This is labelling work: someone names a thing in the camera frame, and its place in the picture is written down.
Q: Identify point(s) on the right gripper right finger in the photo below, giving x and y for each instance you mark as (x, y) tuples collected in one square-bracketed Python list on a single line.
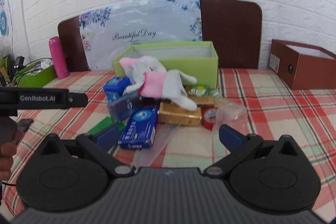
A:
[(241, 148)]

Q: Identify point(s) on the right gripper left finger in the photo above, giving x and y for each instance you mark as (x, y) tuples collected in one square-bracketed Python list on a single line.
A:
[(96, 147)]

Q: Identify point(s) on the green small carton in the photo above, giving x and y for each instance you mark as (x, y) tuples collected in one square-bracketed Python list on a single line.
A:
[(101, 126)]

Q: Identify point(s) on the clear plastic cup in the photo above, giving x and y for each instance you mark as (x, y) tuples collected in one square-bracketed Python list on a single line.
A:
[(232, 114)]

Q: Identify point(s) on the blue tablet medicine box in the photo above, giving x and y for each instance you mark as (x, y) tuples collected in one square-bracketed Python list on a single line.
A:
[(139, 132)]

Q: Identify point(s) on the red tape roll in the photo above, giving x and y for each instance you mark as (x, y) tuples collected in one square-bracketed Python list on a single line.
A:
[(209, 115)]

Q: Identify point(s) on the blue wet wipes pack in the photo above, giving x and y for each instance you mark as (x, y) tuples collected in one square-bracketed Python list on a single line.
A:
[(115, 87)]

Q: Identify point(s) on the white pink glove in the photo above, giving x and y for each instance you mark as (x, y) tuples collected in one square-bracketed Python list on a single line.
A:
[(135, 68), (168, 86)]

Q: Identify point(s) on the person's left hand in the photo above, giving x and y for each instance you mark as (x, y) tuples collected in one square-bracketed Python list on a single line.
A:
[(8, 150)]

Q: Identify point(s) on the green box at bedside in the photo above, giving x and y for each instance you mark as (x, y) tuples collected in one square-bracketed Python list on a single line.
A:
[(37, 78)]

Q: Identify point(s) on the dark blue medicine box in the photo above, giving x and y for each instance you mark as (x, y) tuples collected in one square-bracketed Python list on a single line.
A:
[(124, 107)]

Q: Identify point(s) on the clear plastic sleeve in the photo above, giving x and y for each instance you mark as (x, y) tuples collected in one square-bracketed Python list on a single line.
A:
[(145, 157)]

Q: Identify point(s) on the pink thermos bottle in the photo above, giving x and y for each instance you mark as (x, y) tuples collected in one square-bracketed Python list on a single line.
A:
[(58, 58)]

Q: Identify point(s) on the green colourful snack box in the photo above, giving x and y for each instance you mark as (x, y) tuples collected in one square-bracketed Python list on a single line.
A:
[(201, 95)]

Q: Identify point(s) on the plaid bed sheet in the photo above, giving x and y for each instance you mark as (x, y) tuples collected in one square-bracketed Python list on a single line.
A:
[(273, 110)]

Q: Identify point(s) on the gold rectangular box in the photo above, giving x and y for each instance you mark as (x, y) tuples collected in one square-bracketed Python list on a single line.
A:
[(173, 114)]

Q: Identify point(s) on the light green open box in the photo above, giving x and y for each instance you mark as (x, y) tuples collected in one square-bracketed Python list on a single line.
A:
[(198, 59)]

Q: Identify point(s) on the brown cardboard box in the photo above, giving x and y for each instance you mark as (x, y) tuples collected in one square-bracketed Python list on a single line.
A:
[(302, 66)]

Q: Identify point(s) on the floral Beautiful Day bag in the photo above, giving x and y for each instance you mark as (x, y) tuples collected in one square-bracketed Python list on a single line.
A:
[(107, 32)]

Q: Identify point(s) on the dark wooden headboard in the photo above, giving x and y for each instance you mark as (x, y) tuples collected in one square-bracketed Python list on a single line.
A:
[(234, 27)]

